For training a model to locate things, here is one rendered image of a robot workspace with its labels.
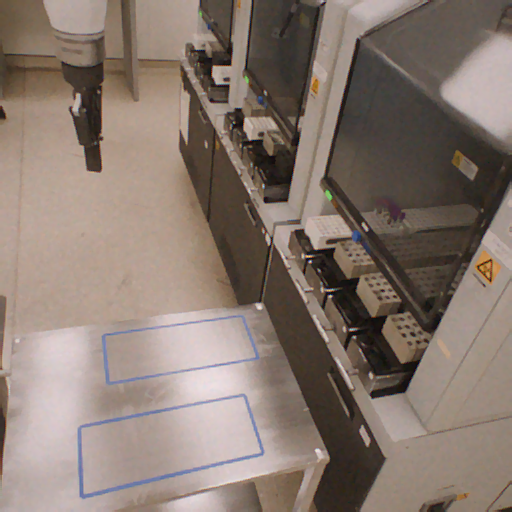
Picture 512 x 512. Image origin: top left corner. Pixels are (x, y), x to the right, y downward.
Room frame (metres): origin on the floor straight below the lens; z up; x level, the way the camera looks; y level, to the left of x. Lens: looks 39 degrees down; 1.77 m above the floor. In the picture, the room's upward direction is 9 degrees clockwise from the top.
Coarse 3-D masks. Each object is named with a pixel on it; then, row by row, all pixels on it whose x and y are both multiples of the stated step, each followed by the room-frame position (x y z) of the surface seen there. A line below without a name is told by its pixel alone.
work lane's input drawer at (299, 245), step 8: (296, 232) 1.33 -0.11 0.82; (304, 232) 1.33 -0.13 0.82; (296, 240) 1.30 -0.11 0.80; (304, 240) 1.29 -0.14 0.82; (280, 248) 1.31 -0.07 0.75; (296, 248) 1.29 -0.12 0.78; (304, 248) 1.26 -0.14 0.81; (312, 248) 1.26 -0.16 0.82; (328, 248) 1.27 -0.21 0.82; (288, 256) 1.28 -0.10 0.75; (296, 256) 1.28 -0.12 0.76; (304, 256) 1.23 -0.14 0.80; (312, 256) 1.24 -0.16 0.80; (320, 256) 1.25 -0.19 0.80; (288, 264) 1.24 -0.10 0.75; (304, 264) 1.23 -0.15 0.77
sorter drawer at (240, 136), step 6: (234, 132) 1.98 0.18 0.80; (240, 132) 1.96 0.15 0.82; (246, 132) 1.95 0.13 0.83; (234, 138) 1.97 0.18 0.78; (240, 138) 1.92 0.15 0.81; (246, 138) 1.91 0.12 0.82; (234, 144) 1.97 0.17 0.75; (240, 144) 1.90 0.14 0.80; (246, 144) 1.89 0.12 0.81; (252, 144) 1.89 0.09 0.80; (228, 150) 1.91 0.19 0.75; (234, 150) 1.93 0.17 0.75; (240, 150) 1.89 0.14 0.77; (240, 156) 1.88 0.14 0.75
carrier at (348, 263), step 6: (336, 246) 1.23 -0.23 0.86; (342, 246) 1.21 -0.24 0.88; (336, 252) 1.22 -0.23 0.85; (342, 252) 1.19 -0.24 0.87; (348, 252) 1.18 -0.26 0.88; (336, 258) 1.21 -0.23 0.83; (342, 258) 1.18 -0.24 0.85; (348, 258) 1.16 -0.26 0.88; (354, 258) 1.16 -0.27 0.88; (342, 264) 1.18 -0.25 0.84; (348, 264) 1.15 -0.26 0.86; (354, 264) 1.13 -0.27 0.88; (342, 270) 1.17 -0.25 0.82; (348, 270) 1.14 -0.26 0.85; (354, 270) 1.13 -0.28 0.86; (348, 276) 1.14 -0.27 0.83; (354, 276) 1.13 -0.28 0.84
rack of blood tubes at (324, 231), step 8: (320, 216) 1.37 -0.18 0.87; (328, 216) 1.37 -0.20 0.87; (336, 216) 1.38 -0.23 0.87; (312, 224) 1.32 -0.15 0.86; (320, 224) 1.32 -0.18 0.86; (328, 224) 1.33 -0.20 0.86; (336, 224) 1.34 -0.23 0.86; (344, 224) 1.36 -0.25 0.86; (312, 232) 1.30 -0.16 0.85; (320, 232) 1.28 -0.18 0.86; (328, 232) 1.29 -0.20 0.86; (336, 232) 1.29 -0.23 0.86; (344, 232) 1.31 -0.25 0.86; (312, 240) 1.29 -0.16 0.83; (320, 240) 1.26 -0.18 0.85; (328, 240) 1.32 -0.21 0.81; (336, 240) 1.33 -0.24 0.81; (344, 240) 1.34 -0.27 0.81; (320, 248) 1.26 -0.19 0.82
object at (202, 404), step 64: (128, 320) 0.85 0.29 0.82; (192, 320) 0.88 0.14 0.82; (256, 320) 0.92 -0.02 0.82; (64, 384) 0.65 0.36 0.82; (128, 384) 0.67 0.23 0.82; (192, 384) 0.69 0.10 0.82; (256, 384) 0.72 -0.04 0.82; (64, 448) 0.51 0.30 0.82; (128, 448) 0.53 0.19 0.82; (192, 448) 0.55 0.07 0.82; (256, 448) 0.57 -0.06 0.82; (320, 448) 0.59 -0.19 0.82
